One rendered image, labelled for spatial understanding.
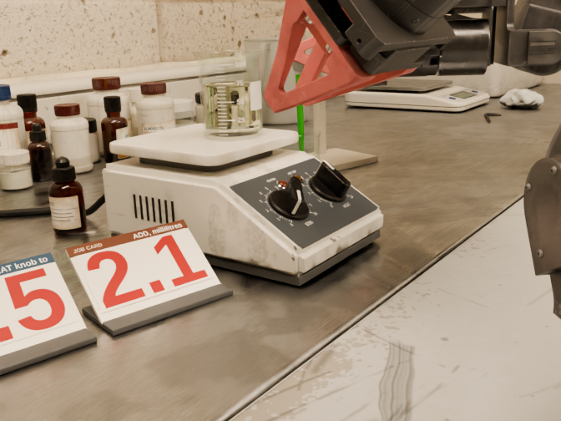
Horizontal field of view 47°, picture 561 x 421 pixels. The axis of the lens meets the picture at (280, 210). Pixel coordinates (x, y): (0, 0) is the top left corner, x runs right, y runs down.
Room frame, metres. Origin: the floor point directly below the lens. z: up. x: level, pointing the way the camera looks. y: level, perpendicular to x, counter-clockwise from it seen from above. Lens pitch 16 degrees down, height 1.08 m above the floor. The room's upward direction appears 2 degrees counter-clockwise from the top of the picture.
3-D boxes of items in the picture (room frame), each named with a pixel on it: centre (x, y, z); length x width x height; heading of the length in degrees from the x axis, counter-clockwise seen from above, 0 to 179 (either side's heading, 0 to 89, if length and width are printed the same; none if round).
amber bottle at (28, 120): (0.86, 0.33, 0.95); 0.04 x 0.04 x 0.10
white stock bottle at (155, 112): (0.94, 0.18, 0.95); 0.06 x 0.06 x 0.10
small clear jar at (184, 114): (1.01, 0.16, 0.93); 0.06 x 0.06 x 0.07
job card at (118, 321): (0.41, 0.09, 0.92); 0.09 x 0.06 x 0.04; 130
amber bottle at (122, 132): (0.88, 0.22, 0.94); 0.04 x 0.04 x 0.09
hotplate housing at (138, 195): (0.53, 0.04, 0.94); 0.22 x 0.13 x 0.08; 55
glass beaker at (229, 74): (0.55, 0.04, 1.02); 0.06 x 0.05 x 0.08; 88
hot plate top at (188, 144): (0.55, 0.06, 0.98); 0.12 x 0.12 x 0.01; 55
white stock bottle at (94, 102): (0.95, 0.24, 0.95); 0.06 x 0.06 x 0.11
